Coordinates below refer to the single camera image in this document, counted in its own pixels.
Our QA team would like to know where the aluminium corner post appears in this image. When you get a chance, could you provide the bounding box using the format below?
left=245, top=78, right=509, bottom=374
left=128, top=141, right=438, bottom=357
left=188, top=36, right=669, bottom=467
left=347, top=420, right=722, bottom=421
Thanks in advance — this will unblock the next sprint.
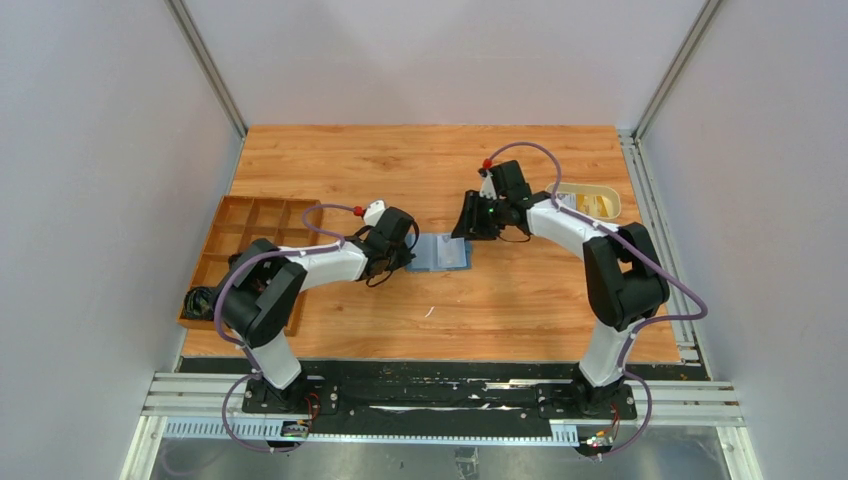
left=164, top=0, right=248, bottom=141
left=631, top=0, right=724, bottom=143

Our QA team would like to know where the blue card holder wallet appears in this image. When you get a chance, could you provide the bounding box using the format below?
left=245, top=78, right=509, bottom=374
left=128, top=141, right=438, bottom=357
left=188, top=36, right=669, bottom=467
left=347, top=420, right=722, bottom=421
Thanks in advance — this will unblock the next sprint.
left=405, top=233, right=472, bottom=273

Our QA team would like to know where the right aluminium corner post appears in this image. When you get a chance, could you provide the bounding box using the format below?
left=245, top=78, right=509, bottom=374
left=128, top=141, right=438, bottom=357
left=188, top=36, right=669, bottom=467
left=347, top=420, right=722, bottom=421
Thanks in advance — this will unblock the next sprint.
left=631, top=0, right=724, bottom=143

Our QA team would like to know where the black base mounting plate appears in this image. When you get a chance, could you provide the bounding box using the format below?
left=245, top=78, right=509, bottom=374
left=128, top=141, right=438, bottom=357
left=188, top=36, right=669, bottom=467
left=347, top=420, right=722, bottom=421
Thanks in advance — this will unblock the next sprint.
left=178, top=357, right=710, bottom=439

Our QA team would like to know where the gold VIP card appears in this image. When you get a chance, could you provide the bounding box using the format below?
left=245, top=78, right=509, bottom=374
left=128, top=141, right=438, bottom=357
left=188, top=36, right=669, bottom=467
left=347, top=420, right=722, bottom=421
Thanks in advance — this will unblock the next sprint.
left=582, top=195, right=611, bottom=219

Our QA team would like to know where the cream oval plastic tray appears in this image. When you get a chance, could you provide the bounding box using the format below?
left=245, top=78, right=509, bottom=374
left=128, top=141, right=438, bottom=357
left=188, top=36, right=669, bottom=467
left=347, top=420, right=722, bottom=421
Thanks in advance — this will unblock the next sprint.
left=543, top=182, right=622, bottom=222

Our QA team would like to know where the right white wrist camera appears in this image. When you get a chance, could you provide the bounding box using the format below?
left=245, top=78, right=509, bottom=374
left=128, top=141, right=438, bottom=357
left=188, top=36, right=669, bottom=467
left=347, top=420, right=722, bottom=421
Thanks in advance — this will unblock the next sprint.
left=479, top=169, right=499, bottom=200

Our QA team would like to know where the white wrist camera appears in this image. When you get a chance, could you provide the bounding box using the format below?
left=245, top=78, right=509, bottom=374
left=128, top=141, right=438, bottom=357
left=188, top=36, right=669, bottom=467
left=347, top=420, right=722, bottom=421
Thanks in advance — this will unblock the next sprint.
left=362, top=199, right=387, bottom=227
left=479, top=169, right=499, bottom=200

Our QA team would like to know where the black coiled cable bundle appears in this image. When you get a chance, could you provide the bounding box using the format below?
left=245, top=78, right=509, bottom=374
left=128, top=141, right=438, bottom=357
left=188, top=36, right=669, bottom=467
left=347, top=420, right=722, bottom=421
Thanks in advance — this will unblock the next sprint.
left=183, top=286, right=217, bottom=322

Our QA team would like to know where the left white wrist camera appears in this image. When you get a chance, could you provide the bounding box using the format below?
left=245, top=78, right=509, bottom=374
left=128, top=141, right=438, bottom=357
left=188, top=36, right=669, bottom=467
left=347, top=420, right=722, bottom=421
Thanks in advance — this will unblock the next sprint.
left=362, top=199, right=387, bottom=227

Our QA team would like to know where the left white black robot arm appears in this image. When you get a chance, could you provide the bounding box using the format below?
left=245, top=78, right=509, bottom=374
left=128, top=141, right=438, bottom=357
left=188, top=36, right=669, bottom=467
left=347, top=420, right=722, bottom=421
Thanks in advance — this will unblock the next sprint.
left=212, top=200, right=420, bottom=392

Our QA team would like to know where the card lying in tray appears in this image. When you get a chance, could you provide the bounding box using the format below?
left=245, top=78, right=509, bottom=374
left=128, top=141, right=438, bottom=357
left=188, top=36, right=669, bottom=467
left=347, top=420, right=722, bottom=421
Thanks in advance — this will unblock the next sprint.
left=558, top=192, right=585, bottom=211

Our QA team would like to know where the left aluminium corner post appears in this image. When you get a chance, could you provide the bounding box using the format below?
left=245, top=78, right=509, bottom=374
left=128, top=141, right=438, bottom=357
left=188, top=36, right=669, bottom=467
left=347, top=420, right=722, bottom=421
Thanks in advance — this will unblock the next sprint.
left=164, top=0, right=248, bottom=141

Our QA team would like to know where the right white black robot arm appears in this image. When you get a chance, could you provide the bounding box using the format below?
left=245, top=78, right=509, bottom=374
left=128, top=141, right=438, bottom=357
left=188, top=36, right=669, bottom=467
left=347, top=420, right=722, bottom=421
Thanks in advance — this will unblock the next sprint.
left=451, top=160, right=670, bottom=411

